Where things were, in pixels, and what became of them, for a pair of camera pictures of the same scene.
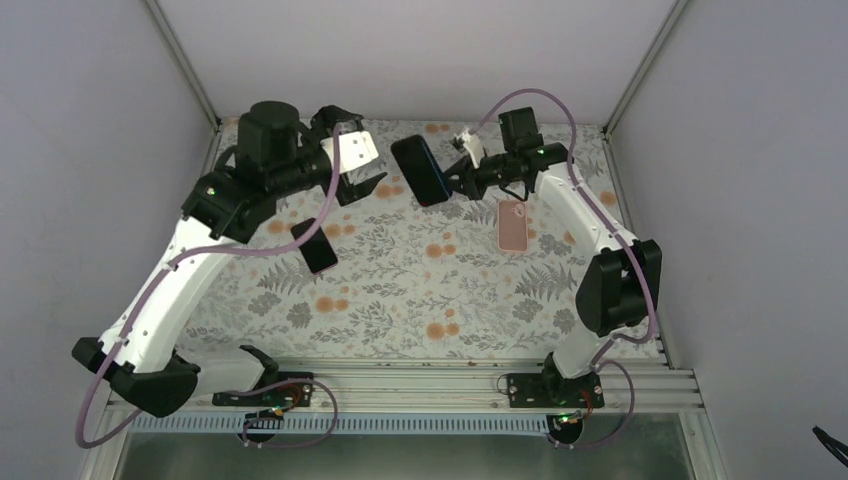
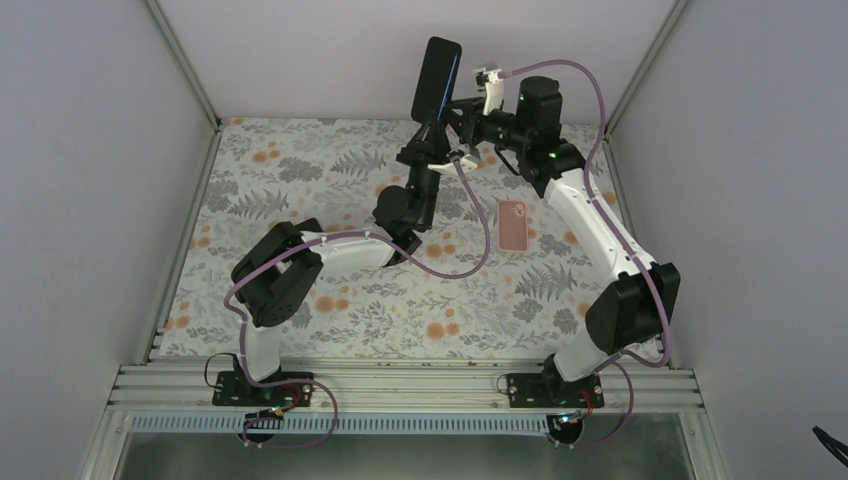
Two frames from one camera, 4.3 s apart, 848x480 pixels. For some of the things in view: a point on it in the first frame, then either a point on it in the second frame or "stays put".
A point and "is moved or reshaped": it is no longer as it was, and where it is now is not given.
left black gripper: x=326 y=119 to x=426 y=152
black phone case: x=423 y=174 is moved or reshaped
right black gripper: x=467 y=185 to x=466 y=130
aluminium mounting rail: x=632 y=386 stays put
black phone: x=421 y=170 is moved or reshaped
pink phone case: x=512 y=225 stays put
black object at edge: x=832 y=444 stays put
